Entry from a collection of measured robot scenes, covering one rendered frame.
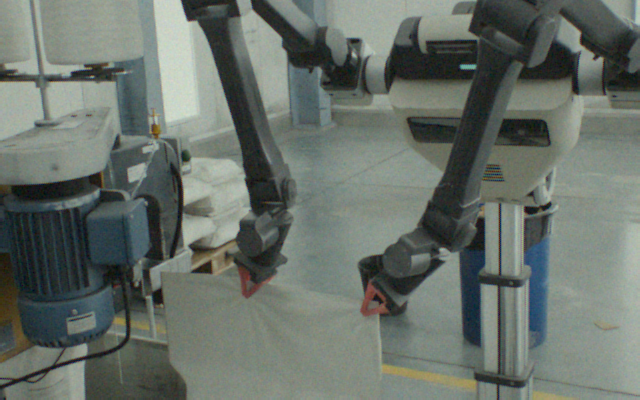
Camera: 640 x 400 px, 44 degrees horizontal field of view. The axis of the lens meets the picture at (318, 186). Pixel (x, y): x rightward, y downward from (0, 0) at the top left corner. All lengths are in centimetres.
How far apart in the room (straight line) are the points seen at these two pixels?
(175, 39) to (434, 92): 677
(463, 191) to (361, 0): 893
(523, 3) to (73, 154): 69
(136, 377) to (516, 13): 158
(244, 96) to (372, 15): 874
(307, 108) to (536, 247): 698
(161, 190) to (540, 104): 82
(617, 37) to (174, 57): 716
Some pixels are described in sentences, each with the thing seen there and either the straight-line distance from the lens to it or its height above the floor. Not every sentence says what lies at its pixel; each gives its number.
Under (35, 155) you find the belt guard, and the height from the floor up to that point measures 141.
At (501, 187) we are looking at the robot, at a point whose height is 118.
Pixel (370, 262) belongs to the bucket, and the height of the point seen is 22.
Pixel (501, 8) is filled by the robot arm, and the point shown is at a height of 159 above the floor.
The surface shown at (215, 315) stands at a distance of 166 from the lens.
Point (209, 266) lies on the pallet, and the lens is 489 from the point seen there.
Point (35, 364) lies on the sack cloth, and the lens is 196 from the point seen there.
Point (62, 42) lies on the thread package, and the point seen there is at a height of 157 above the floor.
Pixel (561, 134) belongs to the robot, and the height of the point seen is 132.
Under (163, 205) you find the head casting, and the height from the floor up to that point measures 119.
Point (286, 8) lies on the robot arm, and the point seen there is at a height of 160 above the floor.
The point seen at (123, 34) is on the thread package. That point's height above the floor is 157.
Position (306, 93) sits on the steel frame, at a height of 45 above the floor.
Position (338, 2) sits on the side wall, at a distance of 1028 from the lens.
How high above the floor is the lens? 161
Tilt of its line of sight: 13 degrees down
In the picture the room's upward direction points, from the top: 3 degrees counter-clockwise
